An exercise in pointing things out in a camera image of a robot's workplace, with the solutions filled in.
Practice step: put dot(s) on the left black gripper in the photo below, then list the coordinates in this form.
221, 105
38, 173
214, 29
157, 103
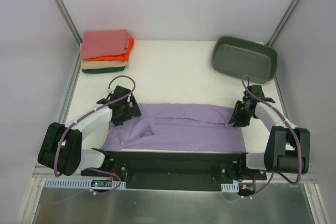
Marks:
134, 111

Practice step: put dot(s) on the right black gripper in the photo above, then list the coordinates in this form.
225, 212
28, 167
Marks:
239, 117

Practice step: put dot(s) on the purple t-shirt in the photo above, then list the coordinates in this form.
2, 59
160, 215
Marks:
178, 127

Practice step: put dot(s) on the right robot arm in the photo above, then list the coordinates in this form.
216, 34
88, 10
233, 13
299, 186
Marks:
288, 146

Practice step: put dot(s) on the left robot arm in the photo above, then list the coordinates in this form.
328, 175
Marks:
61, 149

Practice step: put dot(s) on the green folded t-shirt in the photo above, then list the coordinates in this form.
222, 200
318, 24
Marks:
103, 70

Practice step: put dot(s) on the orange folded t-shirt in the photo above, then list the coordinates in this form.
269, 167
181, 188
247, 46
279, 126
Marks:
123, 57

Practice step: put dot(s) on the grey plastic bin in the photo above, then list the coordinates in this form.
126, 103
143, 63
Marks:
236, 57

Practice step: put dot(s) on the beige folded t-shirt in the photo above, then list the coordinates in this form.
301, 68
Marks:
85, 64

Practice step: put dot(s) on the pink folded t-shirt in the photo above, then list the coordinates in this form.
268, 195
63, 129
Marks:
104, 43

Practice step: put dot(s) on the right white cable duct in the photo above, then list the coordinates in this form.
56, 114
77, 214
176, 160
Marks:
230, 188

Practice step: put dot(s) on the white cable duct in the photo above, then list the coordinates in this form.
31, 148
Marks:
230, 188
77, 183

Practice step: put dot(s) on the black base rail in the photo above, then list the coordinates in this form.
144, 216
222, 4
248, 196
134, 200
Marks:
176, 171

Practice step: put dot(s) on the left white cable duct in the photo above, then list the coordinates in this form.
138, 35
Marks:
77, 183

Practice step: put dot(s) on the right aluminium frame post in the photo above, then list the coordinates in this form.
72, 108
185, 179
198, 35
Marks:
284, 19

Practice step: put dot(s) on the aluminium frame post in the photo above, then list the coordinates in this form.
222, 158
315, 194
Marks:
284, 19
68, 20

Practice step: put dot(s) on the left aluminium frame post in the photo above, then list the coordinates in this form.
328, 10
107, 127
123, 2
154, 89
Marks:
68, 20

